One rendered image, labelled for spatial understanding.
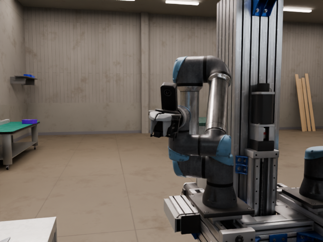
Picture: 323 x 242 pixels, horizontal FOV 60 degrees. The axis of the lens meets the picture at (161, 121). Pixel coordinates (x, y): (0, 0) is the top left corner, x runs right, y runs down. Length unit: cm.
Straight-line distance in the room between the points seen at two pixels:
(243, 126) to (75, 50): 1097
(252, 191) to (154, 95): 1078
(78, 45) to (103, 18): 147
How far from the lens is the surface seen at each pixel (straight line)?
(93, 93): 1190
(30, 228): 113
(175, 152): 98
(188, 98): 121
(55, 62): 1214
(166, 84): 81
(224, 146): 95
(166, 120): 72
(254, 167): 141
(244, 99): 144
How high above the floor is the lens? 150
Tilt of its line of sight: 5 degrees down
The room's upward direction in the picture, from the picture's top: straight up
